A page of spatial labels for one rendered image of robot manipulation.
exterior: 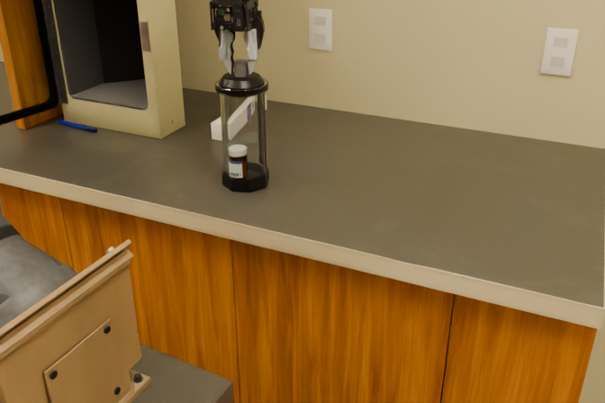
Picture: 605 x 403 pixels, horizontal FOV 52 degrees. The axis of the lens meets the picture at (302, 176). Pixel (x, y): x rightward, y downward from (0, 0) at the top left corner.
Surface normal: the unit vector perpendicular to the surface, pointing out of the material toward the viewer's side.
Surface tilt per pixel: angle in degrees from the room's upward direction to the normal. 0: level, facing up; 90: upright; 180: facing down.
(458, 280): 90
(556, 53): 90
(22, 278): 25
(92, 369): 90
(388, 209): 0
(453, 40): 90
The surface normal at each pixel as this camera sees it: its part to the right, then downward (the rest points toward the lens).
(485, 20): -0.41, 0.39
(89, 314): 0.90, 0.18
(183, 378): 0.00, -0.90
